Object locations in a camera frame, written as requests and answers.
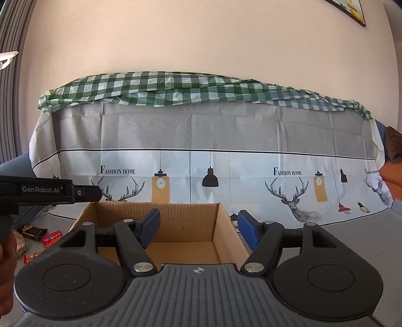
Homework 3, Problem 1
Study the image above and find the black cracker package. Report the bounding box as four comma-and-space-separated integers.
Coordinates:
18, 224, 48, 241

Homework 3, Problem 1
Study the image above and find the round rice cake bag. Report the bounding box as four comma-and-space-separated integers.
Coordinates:
12, 230, 29, 260

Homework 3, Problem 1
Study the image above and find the red shrimp snack packet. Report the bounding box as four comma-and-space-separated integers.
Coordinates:
41, 230, 63, 249

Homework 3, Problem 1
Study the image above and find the small red gold candy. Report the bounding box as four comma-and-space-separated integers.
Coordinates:
22, 251, 41, 264

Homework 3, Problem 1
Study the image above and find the person left hand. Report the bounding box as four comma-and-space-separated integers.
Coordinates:
0, 232, 16, 316

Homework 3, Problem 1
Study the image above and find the brown cardboard box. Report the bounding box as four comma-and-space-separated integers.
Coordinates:
71, 201, 249, 268

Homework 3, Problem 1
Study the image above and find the grey deer print sofa cover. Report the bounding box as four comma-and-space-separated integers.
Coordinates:
29, 103, 401, 326

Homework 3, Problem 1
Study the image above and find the orange sofa cushion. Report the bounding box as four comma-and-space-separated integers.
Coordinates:
380, 161, 402, 200

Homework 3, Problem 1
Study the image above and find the green checkered cloth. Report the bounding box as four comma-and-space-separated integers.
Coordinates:
37, 71, 373, 120

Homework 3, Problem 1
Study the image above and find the brown blanket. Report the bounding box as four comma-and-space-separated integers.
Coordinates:
385, 126, 402, 164

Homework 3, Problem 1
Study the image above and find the grey curtain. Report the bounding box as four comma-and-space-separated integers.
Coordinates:
1, 1, 36, 163

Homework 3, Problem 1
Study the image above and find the framed wall picture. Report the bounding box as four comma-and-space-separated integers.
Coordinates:
326, 0, 366, 27

